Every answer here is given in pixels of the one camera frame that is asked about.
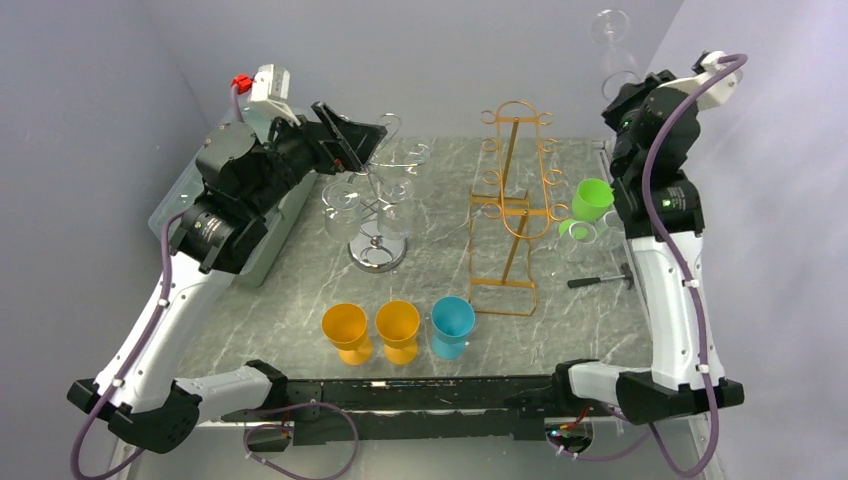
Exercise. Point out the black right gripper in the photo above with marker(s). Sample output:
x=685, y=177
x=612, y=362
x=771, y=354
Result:
x=633, y=93

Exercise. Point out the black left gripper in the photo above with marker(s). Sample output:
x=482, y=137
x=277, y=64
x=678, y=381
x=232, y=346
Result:
x=350, y=146

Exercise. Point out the clear wine glass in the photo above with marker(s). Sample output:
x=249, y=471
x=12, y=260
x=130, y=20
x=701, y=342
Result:
x=609, y=29
x=611, y=232
x=576, y=243

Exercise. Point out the green plastic wine glass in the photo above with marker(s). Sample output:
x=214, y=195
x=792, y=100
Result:
x=590, y=202

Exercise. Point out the orange plastic wine glass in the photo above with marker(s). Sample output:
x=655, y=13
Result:
x=397, y=323
x=345, y=326

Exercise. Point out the blue plastic wine glass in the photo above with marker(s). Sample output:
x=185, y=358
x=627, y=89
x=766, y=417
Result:
x=453, y=319

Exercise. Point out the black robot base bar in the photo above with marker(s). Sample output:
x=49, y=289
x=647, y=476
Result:
x=521, y=407

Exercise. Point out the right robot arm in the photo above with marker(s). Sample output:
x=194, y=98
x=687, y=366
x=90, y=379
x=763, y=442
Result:
x=655, y=123

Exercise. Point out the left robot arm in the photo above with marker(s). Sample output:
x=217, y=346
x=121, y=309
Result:
x=245, y=174

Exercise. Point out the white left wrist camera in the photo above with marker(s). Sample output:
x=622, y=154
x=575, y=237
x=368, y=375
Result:
x=267, y=92

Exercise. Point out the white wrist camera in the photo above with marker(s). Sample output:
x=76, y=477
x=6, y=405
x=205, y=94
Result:
x=267, y=92
x=716, y=76

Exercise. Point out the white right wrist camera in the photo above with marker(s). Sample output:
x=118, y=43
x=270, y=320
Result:
x=716, y=76

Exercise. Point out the chrome wire glass rack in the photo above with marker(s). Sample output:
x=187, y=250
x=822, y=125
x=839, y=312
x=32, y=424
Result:
x=371, y=213

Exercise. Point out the gold wire glass rack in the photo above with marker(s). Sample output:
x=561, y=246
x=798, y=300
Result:
x=511, y=206

